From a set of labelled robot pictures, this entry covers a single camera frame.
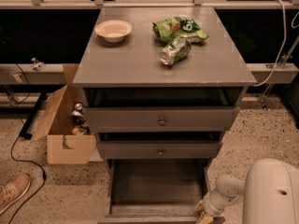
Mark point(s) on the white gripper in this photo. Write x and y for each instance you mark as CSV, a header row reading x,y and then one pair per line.
x,y
209,207

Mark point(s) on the grey bottom drawer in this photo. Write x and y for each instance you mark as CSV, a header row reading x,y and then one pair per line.
x,y
163,191

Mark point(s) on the grey drawer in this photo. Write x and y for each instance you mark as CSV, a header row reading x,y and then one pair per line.
x,y
163,191
159,150
160,119

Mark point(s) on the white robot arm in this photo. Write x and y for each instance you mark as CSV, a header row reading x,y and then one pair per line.
x,y
270,195

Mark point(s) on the grey middle drawer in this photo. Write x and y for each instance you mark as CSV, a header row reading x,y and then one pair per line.
x,y
159,150

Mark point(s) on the grey drawer cabinet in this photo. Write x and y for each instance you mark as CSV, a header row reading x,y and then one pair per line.
x,y
130,74

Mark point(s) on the grey top drawer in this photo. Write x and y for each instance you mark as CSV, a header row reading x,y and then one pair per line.
x,y
160,119

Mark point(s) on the orange ball in box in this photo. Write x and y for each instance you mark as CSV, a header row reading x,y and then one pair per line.
x,y
75,131

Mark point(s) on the cardboard box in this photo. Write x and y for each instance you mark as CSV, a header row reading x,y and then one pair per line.
x,y
56,125

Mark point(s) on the dark bottle in box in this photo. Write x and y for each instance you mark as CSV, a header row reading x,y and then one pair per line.
x,y
77,114

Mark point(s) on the crushed green soda can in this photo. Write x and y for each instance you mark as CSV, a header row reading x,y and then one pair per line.
x,y
174,52

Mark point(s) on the green chip bag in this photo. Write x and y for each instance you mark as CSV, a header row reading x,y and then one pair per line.
x,y
178,27

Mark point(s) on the tan sneaker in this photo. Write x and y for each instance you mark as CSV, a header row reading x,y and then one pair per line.
x,y
13,190

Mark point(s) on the black metal bar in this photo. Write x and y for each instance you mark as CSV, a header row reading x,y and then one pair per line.
x,y
24,130

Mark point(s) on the white bowl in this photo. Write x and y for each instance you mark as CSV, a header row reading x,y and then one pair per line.
x,y
113,31

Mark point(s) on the small clear object on ledge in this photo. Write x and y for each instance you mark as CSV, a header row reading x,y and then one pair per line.
x,y
37,65

